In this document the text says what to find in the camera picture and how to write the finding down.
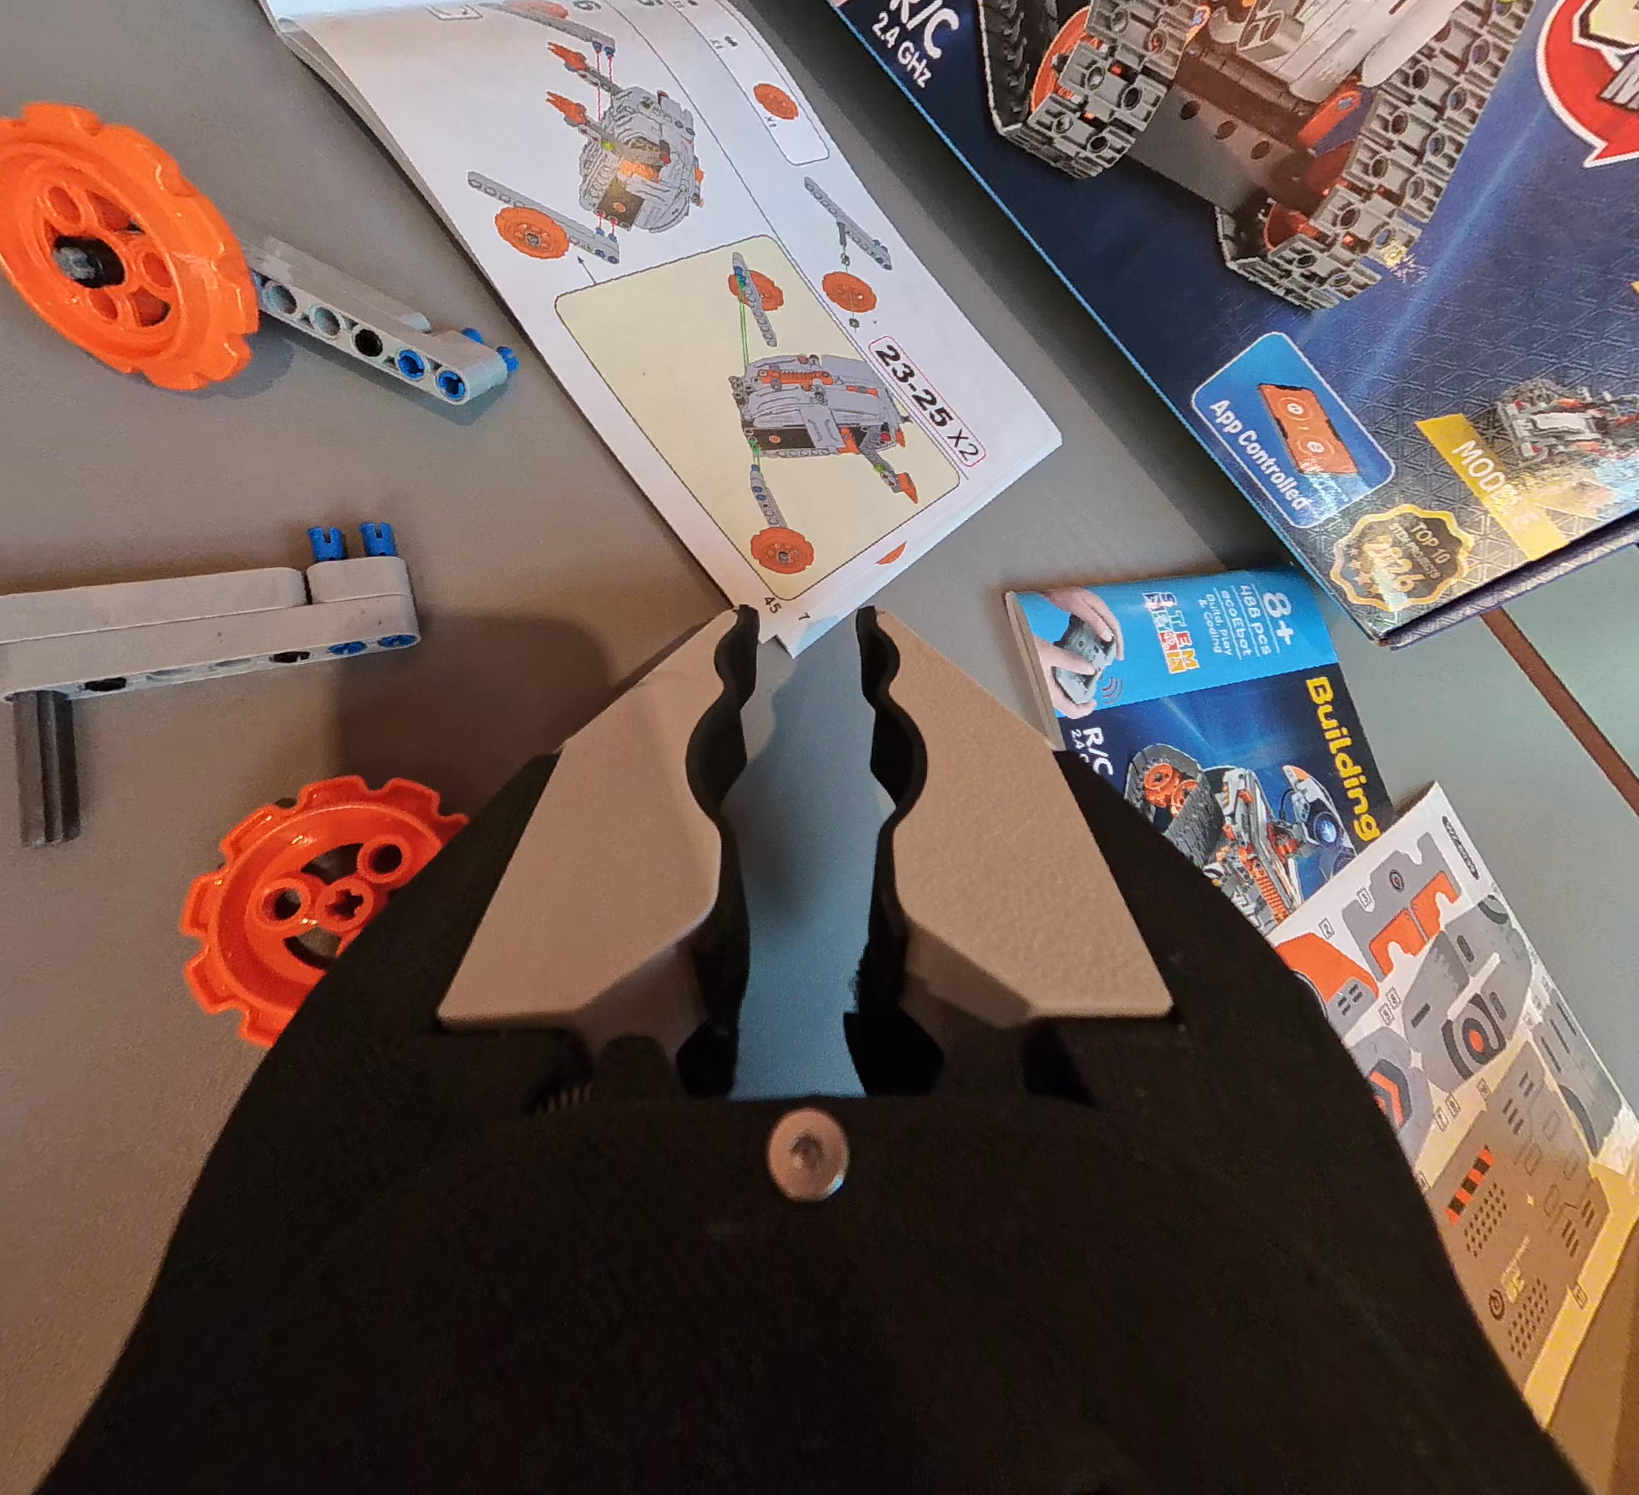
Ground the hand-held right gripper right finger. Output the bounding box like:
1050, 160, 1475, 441
845, 606, 1177, 1097

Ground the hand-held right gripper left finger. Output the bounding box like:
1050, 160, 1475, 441
437, 606, 762, 1097

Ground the open white instruction booklet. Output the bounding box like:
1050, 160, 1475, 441
153, 0, 1063, 658

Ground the blue robot kit box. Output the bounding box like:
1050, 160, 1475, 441
704, 0, 1639, 650

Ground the blue closed instruction booklet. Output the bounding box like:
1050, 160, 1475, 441
1005, 567, 1397, 920

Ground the robot sticker sheet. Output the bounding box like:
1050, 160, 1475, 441
1267, 784, 1639, 1433

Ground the orange gear wheel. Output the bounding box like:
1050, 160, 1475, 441
179, 775, 468, 1016

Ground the orange gear on grey beam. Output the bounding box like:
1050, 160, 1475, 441
0, 102, 519, 408

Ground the grey beam assembly with axle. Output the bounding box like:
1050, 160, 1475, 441
0, 522, 421, 846

